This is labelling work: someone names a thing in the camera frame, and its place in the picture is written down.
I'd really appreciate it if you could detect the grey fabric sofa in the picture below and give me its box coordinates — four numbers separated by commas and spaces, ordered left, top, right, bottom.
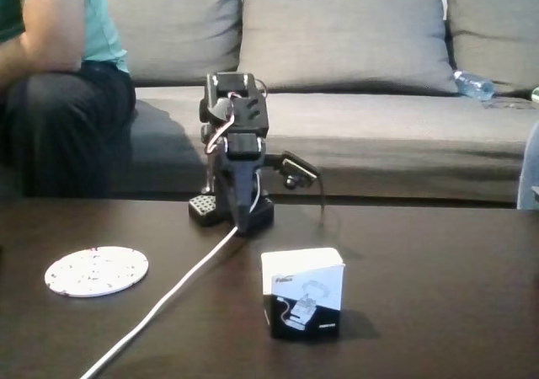
0, 0, 539, 208

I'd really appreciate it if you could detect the round white speckled coaster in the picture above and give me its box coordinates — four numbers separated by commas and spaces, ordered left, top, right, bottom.
44, 246, 150, 299

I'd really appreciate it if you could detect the clear plastic water bottle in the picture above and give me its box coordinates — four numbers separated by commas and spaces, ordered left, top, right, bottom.
452, 70, 496, 102

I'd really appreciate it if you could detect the black webcam on gripper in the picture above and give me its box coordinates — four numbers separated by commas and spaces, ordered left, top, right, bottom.
269, 150, 320, 189

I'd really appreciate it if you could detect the black webcam cable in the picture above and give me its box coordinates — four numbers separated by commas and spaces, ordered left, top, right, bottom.
312, 171, 328, 229

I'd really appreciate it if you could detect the person's leg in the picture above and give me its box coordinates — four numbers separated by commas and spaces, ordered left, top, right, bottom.
516, 120, 539, 211

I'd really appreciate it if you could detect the white and black servo box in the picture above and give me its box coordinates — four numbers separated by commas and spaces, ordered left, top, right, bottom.
260, 247, 347, 340

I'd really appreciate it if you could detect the grey sofa back cushion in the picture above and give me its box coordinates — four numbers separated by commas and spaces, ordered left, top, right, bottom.
95, 0, 245, 88
237, 0, 459, 96
445, 0, 539, 96

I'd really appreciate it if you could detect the red servo wire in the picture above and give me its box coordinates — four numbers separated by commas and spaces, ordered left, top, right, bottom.
205, 93, 239, 157

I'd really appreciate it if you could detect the person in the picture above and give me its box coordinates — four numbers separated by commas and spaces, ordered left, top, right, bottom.
0, 0, 138, 199

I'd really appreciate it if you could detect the white power cable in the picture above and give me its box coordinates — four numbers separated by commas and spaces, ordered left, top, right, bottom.
79, 225, 240, 379

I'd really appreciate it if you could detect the metal table clamp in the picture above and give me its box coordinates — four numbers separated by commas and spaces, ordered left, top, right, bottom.
203, 157, 216, 195

